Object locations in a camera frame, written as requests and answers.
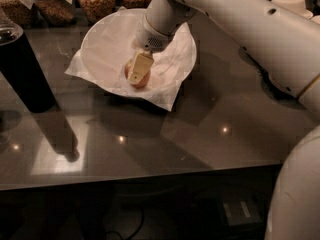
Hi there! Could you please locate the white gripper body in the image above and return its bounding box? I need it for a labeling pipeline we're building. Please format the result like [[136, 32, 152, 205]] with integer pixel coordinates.
[[132, 16, 173, 53]]

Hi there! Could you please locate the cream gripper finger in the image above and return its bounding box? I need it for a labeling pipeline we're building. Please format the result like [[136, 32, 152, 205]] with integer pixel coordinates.
[[128, 50, 154, 84]]

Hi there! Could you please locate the red yellow apple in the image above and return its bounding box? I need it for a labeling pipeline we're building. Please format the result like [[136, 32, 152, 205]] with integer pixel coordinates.
[[124, 59, 151, 89]]

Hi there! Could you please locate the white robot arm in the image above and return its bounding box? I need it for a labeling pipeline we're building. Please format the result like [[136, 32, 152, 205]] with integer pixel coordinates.
[[135, 0, 320, 240]]

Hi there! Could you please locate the white bowl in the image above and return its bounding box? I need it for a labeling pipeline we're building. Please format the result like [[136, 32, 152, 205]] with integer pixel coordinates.
[[80, 8, 198, 101]]

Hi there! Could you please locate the white paper liner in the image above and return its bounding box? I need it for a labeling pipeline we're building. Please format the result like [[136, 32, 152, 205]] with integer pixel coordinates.
[[64, 8, 198, 112]]

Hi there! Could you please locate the glass jar of nuts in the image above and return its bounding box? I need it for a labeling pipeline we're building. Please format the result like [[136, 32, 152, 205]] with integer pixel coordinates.
[[78, 0, 116, 24]]

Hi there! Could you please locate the glass jar of dark granola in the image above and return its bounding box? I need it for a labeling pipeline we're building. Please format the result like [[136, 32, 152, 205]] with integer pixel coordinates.
[[34, 0, 75, 27]]

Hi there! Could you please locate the black cylindrical container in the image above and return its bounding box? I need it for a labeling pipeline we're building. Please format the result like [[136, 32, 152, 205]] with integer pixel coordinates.
[[0, 24, 56, 113]]

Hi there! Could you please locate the glass jar of cereal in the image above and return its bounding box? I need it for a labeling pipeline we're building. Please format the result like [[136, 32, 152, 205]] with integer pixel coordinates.
[[0, 0, 38, 27]]

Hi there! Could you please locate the black tray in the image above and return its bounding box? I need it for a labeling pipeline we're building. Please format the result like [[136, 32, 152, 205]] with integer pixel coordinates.
[[239, 47, 297, 102]]

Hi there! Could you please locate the stack of paper bowls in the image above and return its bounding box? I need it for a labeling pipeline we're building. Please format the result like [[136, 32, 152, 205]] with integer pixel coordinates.
[[271, 0, 313, 19]]

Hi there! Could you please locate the black power strip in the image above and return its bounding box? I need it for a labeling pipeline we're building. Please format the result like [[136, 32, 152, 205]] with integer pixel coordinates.
[[216, 193, 263, 229]]

